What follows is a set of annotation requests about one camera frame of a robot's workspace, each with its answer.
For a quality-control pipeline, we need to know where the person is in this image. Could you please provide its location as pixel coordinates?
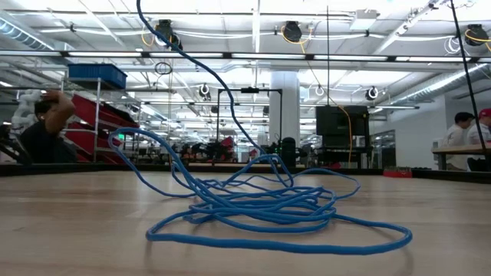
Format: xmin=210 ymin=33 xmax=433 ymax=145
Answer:
xmin=440 ymin=111 xmax=476 ymax=172
xmin=466 ymin=107 xmax=491 ymax=173
xmin=19 ymin=90 xmax=77 ymax=164

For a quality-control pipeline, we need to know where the thin black slanted pole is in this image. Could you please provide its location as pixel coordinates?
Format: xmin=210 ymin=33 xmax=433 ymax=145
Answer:
xmin=449 ymin=0 xmax=491 ymax=172

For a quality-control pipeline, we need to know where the thin black upright pole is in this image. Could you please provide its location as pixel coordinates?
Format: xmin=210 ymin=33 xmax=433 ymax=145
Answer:
xmin=325 ymin=4 xmax=331 ymax=108

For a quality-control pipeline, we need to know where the thin black rig frame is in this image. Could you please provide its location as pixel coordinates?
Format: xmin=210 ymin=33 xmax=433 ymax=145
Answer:
xmin=216 ymin=87 xmax=284 ymax=164

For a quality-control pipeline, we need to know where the blue plastic bin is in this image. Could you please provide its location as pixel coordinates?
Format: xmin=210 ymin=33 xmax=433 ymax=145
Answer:
xmin=68 ymin=63 xmax=128 ymax=90

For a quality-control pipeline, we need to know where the wooden top desk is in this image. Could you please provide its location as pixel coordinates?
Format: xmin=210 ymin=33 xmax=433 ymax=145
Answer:
xmin=432 ymin=143 xmax=491 ymax=172

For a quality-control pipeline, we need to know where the black aluminium table frame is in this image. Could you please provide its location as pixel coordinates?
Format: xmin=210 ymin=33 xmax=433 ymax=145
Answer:
xmin=0 ymin=163 xmax=491 ymax=184

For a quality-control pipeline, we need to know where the yellow cable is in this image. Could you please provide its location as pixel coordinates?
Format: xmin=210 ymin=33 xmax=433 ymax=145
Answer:
xmin=281 ymin=25 xmax=353 ymax=165

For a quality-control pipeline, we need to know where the blue cord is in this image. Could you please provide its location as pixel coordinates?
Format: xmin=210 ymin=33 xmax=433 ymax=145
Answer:
xmin=107 ymin=0 xmax=414 ymax=256

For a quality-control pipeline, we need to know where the metal rack with red bins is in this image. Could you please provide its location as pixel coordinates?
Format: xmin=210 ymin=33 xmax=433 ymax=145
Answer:
xmin=61 ymin=76 xmax=141 ymax=165

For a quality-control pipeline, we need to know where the red screwdriver bit set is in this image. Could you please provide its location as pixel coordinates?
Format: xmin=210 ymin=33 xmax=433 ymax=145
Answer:
xmin=383 ymin=166 xmax=414 ymax=179

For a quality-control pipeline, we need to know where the black cylindrical stand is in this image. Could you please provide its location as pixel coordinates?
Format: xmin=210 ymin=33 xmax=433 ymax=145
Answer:
xmin=280 ymin=136 xmax=298 ymax=170

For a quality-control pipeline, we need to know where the white column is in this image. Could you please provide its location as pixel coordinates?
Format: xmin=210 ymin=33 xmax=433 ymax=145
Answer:
xmin=269 ymin=71 xmax=302 ymax=162

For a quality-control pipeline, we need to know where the black cabinet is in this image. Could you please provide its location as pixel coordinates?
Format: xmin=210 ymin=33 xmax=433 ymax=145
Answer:
xmin=315 ymin=105 xmax=371 ymax=169

